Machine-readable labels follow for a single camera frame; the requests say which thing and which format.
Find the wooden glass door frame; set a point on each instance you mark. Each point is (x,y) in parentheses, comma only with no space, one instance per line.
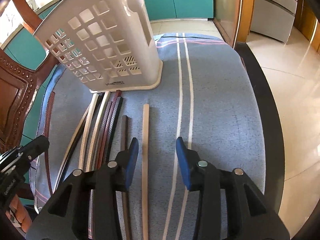
(233,19)

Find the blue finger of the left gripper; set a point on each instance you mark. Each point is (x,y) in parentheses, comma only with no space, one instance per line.
(34,148)

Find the grey refrigerator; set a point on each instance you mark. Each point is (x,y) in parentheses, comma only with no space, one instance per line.
(274,18)

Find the left hand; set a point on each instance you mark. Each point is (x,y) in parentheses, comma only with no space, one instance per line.
(21,214)

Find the dark red chopstick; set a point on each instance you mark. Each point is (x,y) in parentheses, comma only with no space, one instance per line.
(104,129)

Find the carved brown wooden chair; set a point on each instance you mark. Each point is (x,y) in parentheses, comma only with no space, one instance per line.
(19,88)

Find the blue striped table cloth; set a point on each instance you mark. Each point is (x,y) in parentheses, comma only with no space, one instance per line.
(205,96)

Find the light wooden chopstick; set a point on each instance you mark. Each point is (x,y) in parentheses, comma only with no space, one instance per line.
(145,147)

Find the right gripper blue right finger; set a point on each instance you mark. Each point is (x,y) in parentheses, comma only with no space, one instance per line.
(188,160)

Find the cream white chopstick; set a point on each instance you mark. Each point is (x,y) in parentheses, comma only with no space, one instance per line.
(85,134)

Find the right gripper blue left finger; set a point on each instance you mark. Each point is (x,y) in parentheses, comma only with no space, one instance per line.
(126,161)

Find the white plastic utensil basket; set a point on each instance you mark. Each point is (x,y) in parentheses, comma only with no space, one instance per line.
(107,44)

